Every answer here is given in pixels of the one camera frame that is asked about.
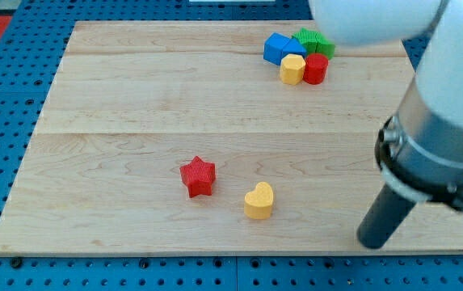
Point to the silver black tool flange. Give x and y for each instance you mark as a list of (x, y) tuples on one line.
[(420, 153)]

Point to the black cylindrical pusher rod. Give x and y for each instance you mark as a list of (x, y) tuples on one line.
[(385, 215)]

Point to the yellow heart block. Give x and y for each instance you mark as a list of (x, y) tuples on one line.
[(258, 203)]

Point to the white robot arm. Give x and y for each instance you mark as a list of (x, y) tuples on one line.
[(439, 75)]

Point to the red cylinder block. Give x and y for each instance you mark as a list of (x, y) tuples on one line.
[(315, 68)]

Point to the green cube block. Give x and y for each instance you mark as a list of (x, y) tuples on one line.
[(325, 46)]

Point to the yellow hexagon block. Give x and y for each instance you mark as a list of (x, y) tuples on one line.
[(292, 68)]

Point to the green star block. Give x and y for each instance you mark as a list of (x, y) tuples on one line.
[(308, 39)]

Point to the blue triangle block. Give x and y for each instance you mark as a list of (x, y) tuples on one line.
[(293, 47)]

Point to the red star block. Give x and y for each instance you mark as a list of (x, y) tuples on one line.
[(198, 176)]

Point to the blue cube block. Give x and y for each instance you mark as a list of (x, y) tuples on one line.
[(273, 48)]

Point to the wooden board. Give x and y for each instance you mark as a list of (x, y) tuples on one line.
[(132, 102)]

